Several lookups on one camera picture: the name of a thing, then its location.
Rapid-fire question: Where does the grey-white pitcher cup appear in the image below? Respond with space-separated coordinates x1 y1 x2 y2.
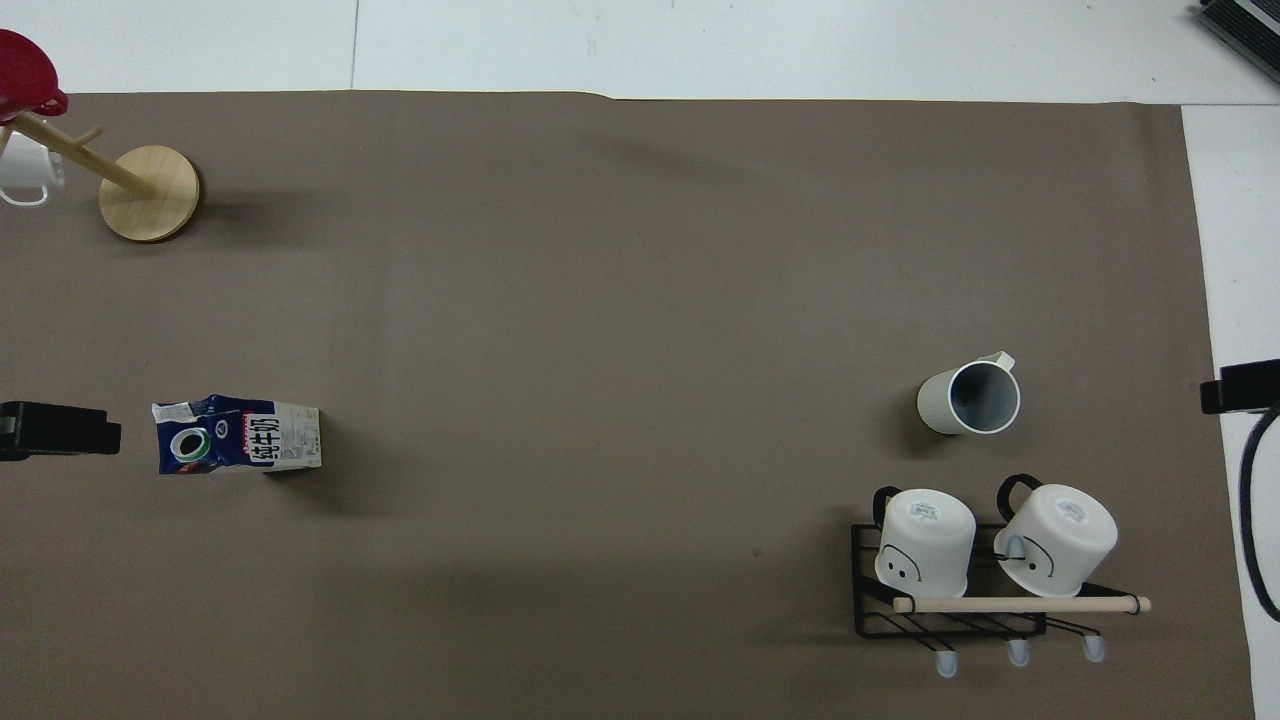
916 351 1023 437

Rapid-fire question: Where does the blue and white milk carton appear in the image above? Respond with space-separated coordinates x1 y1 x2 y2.
151 393 324 476

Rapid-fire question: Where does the red cup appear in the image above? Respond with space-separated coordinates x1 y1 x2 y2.
0 29 70 127

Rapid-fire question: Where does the wooden mug tree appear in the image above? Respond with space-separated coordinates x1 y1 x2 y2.
0 110 201 244

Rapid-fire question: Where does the plain white mug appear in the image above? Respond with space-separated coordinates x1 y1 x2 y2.
0 133 67 207

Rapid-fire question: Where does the black stand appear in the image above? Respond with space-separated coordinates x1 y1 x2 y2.
1196 0 1280 73

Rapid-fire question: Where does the white mug with black handle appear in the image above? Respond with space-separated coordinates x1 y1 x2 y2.
992 473 1120 600
871 485 978 600

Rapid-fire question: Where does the black wire rack wooden rod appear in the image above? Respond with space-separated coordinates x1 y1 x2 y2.
850 521 1153 682

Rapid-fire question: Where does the black cable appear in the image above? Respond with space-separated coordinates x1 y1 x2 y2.
1237 398 1280 623

